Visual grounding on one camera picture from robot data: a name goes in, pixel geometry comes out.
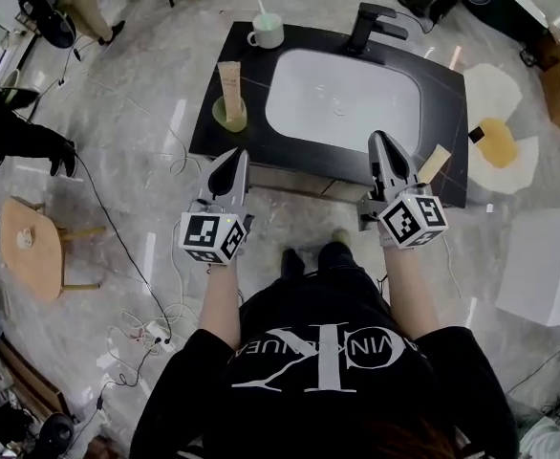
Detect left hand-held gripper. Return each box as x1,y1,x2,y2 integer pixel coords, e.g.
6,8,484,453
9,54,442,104
178,149,256,268

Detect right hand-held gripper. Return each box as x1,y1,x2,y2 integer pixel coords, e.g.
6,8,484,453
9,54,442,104
357,130,449,251

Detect pale green cup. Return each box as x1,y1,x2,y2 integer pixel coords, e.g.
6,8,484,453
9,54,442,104
211,94,248,134

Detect person's right forearm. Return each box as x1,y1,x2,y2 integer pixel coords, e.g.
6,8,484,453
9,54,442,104
378,244,442,341

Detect person's left forearm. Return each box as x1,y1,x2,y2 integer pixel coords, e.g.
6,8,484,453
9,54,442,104
196,258,244,351

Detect white sink basin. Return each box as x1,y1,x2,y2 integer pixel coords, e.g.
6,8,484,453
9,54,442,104
264,48,422,155

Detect person's black trousers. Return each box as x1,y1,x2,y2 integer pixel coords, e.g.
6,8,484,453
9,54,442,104
315,240,357,276

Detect black vanity cabinet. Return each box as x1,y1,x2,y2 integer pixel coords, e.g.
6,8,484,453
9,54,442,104
188,20,470,209

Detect fried egg shaped rug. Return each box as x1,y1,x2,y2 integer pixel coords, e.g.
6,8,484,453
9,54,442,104
463,63,540,193

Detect black faucet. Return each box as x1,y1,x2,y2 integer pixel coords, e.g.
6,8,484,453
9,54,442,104
345,1,409,56

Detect white green-lined mug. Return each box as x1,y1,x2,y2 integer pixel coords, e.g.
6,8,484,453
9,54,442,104
246,12,285,49

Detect white power strip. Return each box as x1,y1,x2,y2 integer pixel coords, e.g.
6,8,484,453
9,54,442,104
143,320,177,353

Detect white box cabinet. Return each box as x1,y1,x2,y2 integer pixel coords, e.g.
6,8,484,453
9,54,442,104
494,207,560,328

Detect wooden oval table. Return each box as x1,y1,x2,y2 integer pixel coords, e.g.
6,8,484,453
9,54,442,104
0,196,107,303

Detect person's black printed t-shirt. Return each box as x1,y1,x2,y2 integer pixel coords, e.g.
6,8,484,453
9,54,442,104
129,268,520,459

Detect brown wooden board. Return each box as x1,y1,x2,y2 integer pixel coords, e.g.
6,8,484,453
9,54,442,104
0,337,71,415

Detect black floor cable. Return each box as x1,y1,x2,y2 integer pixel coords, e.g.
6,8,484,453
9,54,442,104
72,150,174,346

